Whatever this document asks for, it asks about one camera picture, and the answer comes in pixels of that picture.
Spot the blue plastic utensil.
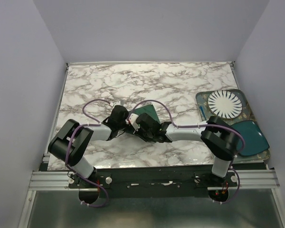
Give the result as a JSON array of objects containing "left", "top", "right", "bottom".
[{"left": 199, "top": 106, "right": 207, "bottom": 121}]

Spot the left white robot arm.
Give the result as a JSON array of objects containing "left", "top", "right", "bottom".
[{"left": 47, "top": 105, "right": 129, "bottom": 188}]

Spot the teal oval dish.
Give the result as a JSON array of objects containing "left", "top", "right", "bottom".
[{"left": 232, "top": 120, "right": 270, "bottom": 157}]

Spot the white blue striped plate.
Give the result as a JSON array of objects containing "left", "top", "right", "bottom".
[{"left": 207, "top": 90, "right": 243, "bottom": 119}]

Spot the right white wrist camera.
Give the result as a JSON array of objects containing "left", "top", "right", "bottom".
[{"left": 126, "top": 113, "right": 140, "bottom": 131}]

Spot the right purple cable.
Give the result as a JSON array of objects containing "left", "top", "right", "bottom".
[{"left": 127, "top": 99, "right": 246, "bottom": 205}]

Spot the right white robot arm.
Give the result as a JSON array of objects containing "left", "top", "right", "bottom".
[{"left": 128, "top": 113, "right": 246, "bottom": 186}]

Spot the dark green cloth napkin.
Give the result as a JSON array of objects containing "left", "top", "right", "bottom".
[{"left": 133, "top": 104, "right": 161, "bottom": 123}]

